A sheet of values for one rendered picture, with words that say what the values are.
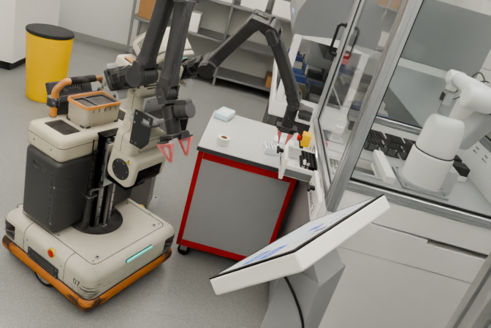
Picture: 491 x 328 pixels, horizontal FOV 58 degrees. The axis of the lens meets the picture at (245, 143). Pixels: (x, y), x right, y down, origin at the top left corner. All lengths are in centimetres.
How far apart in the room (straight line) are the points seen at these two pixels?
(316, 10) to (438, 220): 154
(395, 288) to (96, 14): 561
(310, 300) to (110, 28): 579
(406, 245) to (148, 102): 120
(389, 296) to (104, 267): 129
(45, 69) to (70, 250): 241
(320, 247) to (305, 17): 199
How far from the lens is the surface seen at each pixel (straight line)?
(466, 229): 193
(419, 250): 193
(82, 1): 676
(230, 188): 248
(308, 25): 288
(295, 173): 215
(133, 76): 171
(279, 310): 137
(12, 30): 509
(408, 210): 182
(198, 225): 264
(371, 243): 187
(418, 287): 204
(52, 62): 439
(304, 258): 103
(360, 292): 202
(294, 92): 201
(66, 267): 230
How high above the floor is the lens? 177
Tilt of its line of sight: 23 degrees down
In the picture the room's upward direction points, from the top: 16 degrees clockwise
